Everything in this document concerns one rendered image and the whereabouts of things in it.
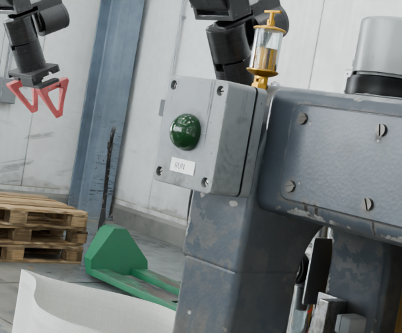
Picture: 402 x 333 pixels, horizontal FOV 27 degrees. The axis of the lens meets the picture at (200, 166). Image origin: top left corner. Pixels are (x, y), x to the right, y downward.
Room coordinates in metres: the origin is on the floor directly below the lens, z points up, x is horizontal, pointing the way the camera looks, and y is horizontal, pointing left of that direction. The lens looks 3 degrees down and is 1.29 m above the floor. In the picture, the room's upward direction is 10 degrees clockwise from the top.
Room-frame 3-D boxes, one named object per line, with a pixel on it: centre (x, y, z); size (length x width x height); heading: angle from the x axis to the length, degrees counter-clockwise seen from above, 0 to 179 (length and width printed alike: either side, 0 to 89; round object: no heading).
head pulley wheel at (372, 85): (0.78, -0.17, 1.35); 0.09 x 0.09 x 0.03
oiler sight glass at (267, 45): (0.74, -0.04, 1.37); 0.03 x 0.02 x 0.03; 42
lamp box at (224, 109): (0.69, 0.00, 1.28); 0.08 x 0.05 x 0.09; 42
